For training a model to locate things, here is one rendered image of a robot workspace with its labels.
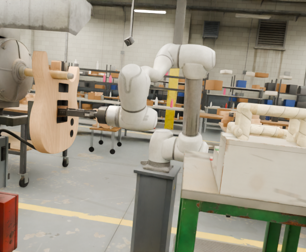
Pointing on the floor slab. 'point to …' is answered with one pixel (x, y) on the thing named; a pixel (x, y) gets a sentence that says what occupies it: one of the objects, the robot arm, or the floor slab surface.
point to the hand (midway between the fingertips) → (63, 111)
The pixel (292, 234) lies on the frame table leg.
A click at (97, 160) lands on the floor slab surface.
